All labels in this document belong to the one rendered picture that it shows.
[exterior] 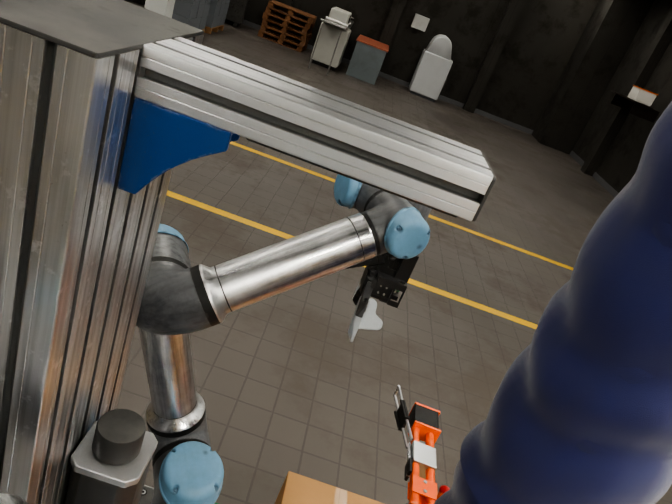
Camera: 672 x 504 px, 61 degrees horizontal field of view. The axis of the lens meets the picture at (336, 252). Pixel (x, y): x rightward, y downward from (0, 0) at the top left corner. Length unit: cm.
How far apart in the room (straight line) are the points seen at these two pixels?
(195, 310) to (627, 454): 58
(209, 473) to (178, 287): 43
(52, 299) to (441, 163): 35
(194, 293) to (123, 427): 21
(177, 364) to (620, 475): 73
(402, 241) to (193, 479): 58
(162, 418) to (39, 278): 71
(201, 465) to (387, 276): 50
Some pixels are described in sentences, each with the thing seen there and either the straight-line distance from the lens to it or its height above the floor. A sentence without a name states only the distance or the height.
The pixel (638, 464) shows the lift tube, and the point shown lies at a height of 177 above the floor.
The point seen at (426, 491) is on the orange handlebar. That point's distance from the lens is 143.
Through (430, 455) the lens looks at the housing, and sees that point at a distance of 152.
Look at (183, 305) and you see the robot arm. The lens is 86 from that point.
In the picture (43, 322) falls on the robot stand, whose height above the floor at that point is 179.
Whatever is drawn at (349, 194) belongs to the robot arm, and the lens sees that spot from 98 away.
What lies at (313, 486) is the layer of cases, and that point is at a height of 54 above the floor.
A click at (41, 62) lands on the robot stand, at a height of 201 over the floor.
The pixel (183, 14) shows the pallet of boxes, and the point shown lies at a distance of 1190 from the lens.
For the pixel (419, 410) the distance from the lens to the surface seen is 162.
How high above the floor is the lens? 213
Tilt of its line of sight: 25 degrees down
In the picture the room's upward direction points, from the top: 21 degrees clockwise
